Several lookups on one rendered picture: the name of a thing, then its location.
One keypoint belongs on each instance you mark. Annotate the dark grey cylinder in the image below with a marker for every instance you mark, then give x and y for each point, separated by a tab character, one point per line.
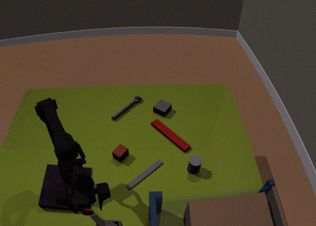
194	164

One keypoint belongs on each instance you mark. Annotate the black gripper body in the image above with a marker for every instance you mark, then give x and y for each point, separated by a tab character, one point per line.
62	195

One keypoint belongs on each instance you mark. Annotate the dark red flat bar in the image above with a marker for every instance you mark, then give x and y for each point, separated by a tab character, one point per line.
174	138

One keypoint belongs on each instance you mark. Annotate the grey flat bar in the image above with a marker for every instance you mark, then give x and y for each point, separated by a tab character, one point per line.
144	174

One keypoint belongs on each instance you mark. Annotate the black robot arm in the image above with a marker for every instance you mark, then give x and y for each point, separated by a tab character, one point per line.
66	150

